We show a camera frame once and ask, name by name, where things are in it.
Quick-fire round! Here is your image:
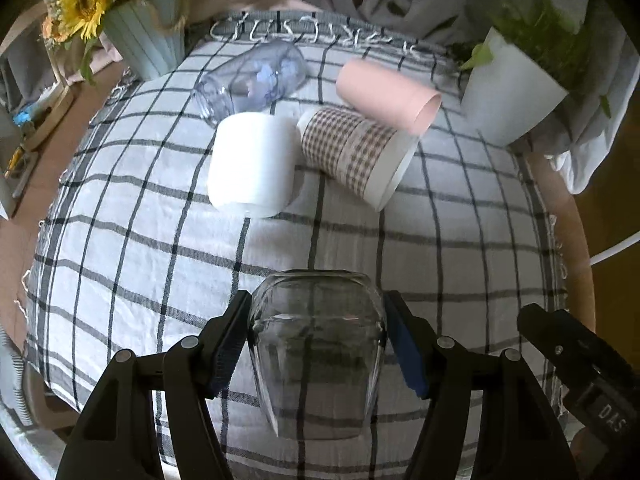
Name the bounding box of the clear glass tumbler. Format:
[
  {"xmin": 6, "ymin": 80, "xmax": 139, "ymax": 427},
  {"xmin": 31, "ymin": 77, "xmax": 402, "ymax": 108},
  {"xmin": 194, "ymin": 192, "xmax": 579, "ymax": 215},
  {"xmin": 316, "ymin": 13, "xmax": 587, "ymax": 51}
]
[{"xmin": 247, "ymin": 270, "xmax": 387, "ymax": 440}]

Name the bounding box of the white matte cup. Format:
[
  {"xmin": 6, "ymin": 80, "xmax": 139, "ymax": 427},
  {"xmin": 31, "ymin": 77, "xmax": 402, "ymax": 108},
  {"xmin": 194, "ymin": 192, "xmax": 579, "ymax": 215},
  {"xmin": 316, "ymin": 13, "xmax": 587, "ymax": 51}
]
[{"xmin": 207, "ymin": 112, "xmax": 300, "ymax": 218}]

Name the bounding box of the clear blue patterned glass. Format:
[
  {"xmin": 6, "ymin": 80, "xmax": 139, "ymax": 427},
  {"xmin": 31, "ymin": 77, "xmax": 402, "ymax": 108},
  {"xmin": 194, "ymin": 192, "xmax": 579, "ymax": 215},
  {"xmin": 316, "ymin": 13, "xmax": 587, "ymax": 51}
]
[{"xmin": 193, "ymin": 39, "xmax": 308, "ymax": 126}]

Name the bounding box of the pink ceramic cup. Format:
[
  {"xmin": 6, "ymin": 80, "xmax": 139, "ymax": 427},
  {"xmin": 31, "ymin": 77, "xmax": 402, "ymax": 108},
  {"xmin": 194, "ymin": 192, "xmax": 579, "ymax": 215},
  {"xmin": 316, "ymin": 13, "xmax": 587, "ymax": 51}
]
[{"xmin": 336, "ymin": 58, "xmax": 442, "ymax": 136}]

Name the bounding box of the white black plaid tablecloth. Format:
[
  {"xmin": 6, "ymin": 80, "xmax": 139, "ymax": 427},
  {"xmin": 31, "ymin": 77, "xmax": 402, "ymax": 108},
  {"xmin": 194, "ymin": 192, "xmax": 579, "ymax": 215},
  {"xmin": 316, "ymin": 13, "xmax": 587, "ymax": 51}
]
[{"xmin": 14, "ymin": 8, "xmax": 572, "ymax": 480}]

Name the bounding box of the white ribbed plant pot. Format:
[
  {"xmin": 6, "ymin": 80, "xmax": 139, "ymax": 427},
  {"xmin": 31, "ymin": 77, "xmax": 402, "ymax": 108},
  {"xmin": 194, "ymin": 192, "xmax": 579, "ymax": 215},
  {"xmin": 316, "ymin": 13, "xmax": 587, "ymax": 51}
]
[{"xmin": 461, "ymin": 28, "xmax": 568, "ymax": 146}]

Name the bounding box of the light blue flower vase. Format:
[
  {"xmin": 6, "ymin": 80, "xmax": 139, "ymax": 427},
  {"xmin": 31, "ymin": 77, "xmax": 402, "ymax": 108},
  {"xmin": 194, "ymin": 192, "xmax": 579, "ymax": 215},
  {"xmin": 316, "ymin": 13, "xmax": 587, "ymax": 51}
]
[{"xmin": 103, "ymin": 0, "xmax": 189, "ymax": 81}]

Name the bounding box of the green potted plant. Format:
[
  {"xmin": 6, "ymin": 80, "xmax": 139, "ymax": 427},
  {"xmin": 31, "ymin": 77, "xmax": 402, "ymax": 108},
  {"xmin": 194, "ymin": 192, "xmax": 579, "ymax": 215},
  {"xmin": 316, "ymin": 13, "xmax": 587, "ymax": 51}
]
[{"xmin": 447, "ymin": 0, "xmax": 614, "ymax": 118}]

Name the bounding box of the grey crumpled blanket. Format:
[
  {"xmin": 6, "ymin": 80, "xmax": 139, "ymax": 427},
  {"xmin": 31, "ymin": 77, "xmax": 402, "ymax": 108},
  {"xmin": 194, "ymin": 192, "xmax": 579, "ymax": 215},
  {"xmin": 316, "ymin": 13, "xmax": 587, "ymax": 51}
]
[{"xmin": 303, "ymin": 0, "xmax": 639, "ymax": 194}]

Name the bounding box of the round wooden table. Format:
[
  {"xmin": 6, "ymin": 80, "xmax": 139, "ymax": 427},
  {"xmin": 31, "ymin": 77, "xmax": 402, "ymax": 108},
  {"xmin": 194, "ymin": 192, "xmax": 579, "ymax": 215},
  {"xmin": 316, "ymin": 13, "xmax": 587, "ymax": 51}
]
[{"xmin": 1, "ymin": 63, "xmax": 597, "ymax": 347}]

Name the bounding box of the checkered paper cup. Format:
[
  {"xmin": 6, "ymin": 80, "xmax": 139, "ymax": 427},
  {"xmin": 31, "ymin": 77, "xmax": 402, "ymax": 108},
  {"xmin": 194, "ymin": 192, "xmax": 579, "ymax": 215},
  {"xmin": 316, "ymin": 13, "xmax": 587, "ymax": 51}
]
[{"xmin": 296, "ymin": 106, "xmax": 419, "ymax": 211}]

